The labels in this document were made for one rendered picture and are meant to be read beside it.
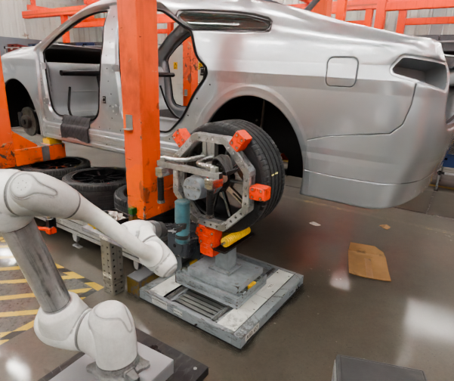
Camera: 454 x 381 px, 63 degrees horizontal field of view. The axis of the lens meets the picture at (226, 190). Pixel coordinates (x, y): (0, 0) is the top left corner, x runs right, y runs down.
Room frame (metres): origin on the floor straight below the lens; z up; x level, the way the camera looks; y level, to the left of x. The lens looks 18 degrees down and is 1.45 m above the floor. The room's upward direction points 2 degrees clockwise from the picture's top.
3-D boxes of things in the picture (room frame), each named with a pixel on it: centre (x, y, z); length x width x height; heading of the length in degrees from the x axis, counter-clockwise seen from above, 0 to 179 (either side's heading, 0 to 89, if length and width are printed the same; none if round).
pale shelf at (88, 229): (2.18, 0.72, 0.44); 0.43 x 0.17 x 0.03; 56
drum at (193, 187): (1.96, 0.13, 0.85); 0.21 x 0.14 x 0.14; 146
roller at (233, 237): (2.03, -0.07, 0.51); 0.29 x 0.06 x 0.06; 146
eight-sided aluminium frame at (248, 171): (2.02, 0.09, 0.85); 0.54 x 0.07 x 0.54; 56
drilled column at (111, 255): (2.19, 0.75, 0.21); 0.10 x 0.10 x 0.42; 56
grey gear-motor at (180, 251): (2.43, 0.22, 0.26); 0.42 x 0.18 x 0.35; 146
